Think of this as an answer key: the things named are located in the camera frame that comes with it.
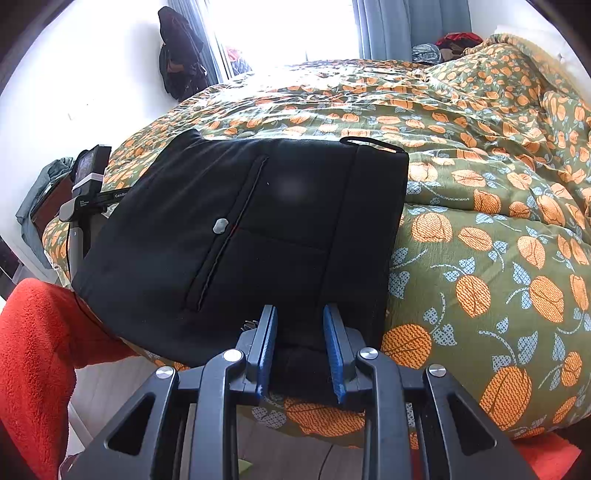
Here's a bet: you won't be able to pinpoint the dark hanging clothes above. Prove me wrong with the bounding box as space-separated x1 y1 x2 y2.
157 7 208 102

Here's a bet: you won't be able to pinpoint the black cable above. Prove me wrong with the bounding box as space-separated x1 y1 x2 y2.
316 444 335 480

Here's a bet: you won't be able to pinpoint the thin grey curtain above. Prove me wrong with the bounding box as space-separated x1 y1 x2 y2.
168 0 252 84

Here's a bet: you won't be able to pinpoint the dark red garment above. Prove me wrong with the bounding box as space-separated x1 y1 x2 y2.
435 32 485 51

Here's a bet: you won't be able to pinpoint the black pants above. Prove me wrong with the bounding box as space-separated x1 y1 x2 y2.
71 129 411 398

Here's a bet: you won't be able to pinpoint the person's red fleece clothing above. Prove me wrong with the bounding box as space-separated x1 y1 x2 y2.
508 431 583 480

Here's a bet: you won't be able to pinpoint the blue-grey curtain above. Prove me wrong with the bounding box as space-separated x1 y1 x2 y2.
353 0 472 61

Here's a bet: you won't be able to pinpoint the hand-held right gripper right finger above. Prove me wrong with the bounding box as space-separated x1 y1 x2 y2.
322 303 539 480

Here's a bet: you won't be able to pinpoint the grey crumpled garment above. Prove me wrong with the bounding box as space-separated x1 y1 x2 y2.
411 43 445 64

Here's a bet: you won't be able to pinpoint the grey draped cloth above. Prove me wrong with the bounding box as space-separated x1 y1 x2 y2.
16 157 75 269

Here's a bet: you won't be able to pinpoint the green orange printed blanket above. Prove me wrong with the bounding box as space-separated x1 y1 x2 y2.
41 33 591 450

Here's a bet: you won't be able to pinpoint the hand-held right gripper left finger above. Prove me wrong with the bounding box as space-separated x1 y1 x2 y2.
65 305 280 480

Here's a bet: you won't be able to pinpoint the person's left forearm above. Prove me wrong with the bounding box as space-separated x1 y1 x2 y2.
0 279 139 480

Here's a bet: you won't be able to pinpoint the brown wooden nightstand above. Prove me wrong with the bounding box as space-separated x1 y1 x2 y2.
32 178 73 237

